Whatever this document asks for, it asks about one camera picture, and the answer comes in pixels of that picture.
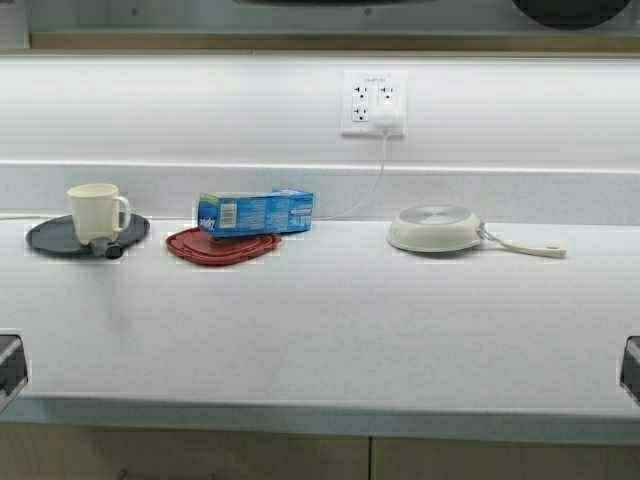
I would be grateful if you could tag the robot base right corner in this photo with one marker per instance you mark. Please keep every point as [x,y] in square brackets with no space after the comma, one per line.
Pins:
[629,377]

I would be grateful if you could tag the robot base left corner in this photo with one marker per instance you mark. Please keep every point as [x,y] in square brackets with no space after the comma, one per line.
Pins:
[13,369]

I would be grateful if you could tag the blue cardboard box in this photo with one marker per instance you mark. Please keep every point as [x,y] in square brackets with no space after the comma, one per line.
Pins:
[227,215]

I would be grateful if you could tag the cream upside-down frying pan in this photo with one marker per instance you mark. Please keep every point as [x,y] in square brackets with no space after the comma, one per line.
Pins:
[444,229]

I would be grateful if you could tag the red plastic container lid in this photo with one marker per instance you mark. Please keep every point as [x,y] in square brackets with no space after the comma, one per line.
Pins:
[201,248]

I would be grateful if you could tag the white plug adapter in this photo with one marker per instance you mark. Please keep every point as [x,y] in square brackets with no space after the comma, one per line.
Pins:
[388,124]

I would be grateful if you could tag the small black plate knob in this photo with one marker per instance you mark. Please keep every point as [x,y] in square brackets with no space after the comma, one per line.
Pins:
[113,251]

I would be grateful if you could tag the cream plastic mug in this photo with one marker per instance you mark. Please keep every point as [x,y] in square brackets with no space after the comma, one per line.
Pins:
[98,212]

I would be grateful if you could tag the middle drawer front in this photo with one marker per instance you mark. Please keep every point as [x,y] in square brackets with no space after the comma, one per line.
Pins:
[399,458]

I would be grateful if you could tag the drawer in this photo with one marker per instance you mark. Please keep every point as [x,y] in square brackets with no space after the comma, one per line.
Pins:
[51,452]
[399,458]

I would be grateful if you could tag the dark grey round plate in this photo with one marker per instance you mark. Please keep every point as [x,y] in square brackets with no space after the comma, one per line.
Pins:
[56,237]

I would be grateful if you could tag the left drawer front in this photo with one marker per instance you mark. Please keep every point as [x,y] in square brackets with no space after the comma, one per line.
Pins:
[51,452]

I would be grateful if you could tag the white wall outlet plate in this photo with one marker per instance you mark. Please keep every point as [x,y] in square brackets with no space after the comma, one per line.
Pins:
[365,94]

